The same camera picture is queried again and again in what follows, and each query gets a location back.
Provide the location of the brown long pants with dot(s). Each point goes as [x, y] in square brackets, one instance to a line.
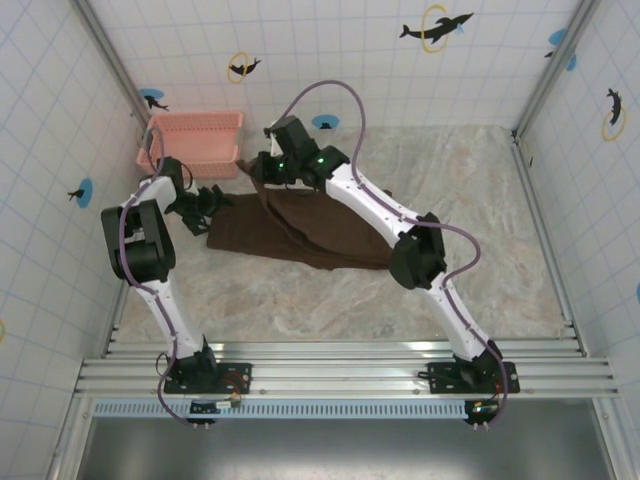
[300, 225]

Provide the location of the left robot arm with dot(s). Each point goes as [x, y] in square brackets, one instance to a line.
[145, 240]

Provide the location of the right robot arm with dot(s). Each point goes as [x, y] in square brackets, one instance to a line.
[370, 200]

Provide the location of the pink plastic basket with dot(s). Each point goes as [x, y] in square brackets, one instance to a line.
[200, 145]

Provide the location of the blue round seal sticker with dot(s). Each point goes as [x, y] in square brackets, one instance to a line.
[84, 192]

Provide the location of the blue oval dolphin sticker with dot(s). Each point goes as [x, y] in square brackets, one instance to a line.
[152, 97]

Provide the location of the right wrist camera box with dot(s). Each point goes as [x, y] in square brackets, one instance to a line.
[273, 142]

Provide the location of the left aluminium corner post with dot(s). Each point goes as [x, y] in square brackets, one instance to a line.
[110, 55]

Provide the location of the aluminium corner post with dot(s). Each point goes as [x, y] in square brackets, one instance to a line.
[555, 70]
[110, 55]

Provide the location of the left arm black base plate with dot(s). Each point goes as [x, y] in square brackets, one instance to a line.
[235, 375]

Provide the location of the aluminium mounting rail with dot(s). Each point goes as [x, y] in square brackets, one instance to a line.
[340, 370]

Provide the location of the right aluminium side rail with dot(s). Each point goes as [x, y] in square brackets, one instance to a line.
[542, 220]

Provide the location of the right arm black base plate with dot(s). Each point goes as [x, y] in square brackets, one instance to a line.
[440, 377]

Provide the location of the right aluminium corner post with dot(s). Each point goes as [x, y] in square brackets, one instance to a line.
[555, 70]

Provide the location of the blue sticker behind post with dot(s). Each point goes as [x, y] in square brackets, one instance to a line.
[557, 37]

